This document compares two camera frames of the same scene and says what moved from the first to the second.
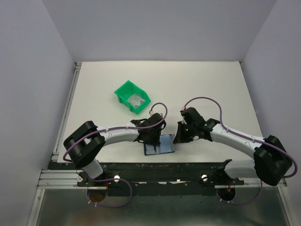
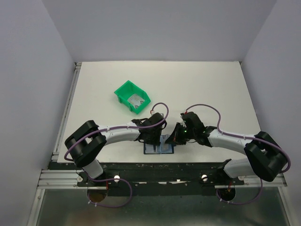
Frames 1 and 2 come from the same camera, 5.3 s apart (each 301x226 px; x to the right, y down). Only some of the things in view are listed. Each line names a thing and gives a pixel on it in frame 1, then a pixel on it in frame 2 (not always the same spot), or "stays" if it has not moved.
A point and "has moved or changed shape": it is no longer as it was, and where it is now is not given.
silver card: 173,135 has moved or changed shape
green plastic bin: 128,89 stays
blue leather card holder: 166,146 stays
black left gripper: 155,142 stays
